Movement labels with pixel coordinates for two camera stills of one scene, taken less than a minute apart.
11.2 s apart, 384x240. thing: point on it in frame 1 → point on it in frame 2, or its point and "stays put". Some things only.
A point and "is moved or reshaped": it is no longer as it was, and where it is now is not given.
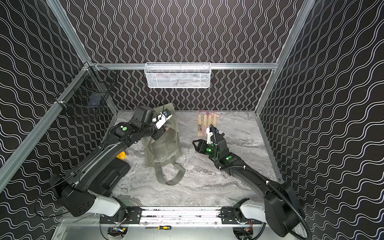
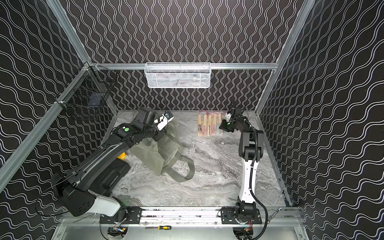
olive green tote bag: [163, 153] is moved or reshaped
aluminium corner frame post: [59, 13] stays put
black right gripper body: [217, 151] → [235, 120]
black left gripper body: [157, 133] stays put
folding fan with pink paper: [204, 116] stays put
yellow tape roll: [122, 155] stays put
